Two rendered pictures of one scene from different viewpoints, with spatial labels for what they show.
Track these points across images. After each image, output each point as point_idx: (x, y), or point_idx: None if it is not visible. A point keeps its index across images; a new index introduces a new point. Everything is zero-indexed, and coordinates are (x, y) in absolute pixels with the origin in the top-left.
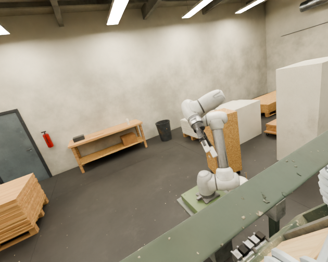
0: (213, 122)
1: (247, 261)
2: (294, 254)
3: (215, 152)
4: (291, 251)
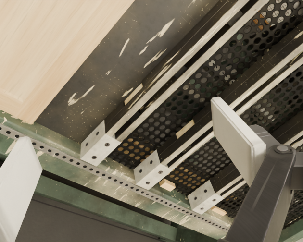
0: None
1: None
2: (31, 0)
3: (19, 156)
4: (1, 10)
